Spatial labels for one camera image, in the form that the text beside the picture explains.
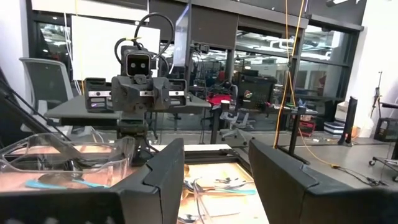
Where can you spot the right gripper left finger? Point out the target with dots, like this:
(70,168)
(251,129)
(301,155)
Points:
(77,208)

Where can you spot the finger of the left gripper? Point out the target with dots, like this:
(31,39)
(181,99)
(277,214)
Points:
(98,102)
(178,99)

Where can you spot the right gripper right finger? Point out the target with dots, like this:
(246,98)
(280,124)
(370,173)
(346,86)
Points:
(311,205)

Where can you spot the grey desk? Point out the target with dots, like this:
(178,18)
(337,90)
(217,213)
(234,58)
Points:
(196,104)
(71,109)

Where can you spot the red object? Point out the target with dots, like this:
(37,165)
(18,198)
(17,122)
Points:
(219,97)

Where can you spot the clear plastic bin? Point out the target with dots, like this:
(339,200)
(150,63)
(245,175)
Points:
(93,149)
(217,208)

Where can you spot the cup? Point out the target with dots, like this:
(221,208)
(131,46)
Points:
(225,107)

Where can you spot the grey mesh office chair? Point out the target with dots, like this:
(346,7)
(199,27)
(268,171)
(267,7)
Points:
(46,81)

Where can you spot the white board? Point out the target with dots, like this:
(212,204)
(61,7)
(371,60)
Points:
(93,46)

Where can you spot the computer monitor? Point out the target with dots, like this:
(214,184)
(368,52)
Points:
(182,37)

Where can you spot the white office chair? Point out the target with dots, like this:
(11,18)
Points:
(236,121)

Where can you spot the small standing desk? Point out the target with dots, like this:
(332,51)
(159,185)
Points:
(293,137)

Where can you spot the black pegboard cart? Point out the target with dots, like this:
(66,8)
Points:
(258,93)

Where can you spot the stack of storage bins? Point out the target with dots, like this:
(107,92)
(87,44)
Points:
(334,127)

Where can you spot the black wheeled cart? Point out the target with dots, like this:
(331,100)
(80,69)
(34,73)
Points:
(382,160)

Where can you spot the black crate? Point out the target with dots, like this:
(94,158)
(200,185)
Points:
(385,130)

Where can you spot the black tripod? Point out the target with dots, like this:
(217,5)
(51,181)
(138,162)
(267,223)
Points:
(377,93)

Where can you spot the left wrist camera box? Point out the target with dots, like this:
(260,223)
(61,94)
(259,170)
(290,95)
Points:
(136,63)

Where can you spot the black table frame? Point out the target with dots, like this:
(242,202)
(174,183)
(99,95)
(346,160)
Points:
(211,154)

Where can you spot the black diagonal frame brace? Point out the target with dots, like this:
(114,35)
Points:
(9,118)

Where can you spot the black cylinder post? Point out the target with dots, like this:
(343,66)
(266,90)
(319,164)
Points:
(349,121)

